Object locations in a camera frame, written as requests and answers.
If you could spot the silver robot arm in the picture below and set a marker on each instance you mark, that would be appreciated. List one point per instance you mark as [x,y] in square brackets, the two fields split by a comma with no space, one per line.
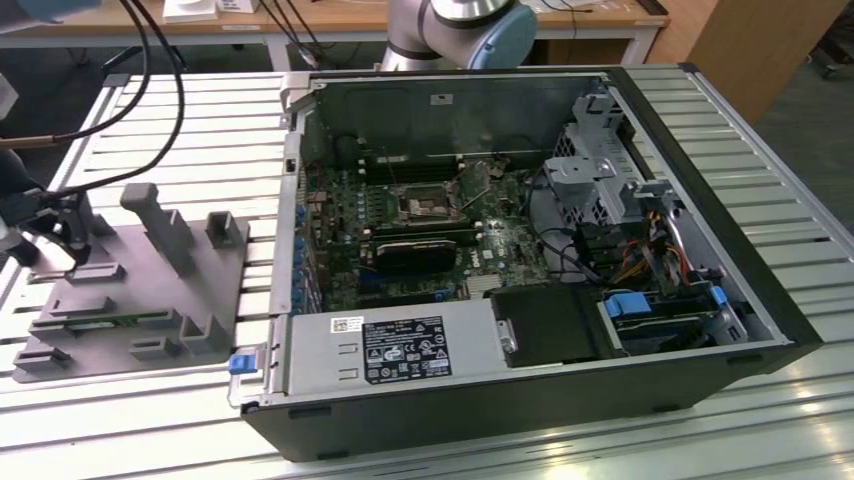
[461,15]

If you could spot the small silver heatsink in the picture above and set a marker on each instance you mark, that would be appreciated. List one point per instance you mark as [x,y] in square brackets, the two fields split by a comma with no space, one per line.
[482,286]

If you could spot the black graphics card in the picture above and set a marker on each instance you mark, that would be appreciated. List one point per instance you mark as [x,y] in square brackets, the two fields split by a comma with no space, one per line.
[414,259]

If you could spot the silver drive cage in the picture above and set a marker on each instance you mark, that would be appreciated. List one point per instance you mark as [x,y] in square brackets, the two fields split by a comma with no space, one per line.
[577,175]

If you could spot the blue plastic tab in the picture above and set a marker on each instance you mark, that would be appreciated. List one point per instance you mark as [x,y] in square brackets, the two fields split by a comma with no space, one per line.
[719,297]

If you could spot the black chair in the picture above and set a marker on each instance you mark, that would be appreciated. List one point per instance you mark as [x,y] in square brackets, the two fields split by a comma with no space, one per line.
[837,60]

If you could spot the green RAM stick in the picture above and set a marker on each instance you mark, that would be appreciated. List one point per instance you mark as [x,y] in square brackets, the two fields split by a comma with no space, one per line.
[90,326]

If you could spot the green motherboard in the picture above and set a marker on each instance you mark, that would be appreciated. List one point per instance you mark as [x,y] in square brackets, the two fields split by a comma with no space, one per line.
[514,235]

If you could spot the wooden desk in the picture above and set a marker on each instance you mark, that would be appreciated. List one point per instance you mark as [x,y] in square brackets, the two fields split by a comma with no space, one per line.
[601,22]
[80,29]

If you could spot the grey plastic parts rack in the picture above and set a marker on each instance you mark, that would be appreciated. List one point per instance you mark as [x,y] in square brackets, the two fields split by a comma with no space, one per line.
[154,300]

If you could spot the CPU socket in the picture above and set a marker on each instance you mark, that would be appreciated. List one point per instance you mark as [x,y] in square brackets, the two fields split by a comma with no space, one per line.
[427,206]

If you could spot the white box dark label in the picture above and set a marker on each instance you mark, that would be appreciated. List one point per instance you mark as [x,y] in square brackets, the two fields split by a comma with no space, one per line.
[240,6]

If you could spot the wooden cabinet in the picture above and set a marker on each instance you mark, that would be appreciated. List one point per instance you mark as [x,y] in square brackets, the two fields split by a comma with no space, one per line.
[734,50]

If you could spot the black fan shroud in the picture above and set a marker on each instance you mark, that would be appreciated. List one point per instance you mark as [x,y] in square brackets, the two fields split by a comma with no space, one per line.
[547,325]

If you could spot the blue disk carrier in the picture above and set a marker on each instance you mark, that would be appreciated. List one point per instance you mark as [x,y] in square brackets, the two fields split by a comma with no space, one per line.
[627,304]

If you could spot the black PC case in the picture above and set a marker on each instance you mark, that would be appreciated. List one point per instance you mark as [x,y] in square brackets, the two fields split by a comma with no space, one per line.
[467,425]

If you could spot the silver power supply unit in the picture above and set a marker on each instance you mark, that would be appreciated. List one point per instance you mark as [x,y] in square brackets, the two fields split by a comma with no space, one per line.
[320,350]

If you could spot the blue plastic latch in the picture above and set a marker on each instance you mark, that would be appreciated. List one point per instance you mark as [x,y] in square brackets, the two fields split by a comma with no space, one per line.
[242,365]

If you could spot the plain white box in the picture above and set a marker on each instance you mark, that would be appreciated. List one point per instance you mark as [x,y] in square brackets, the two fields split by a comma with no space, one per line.
[190,12]

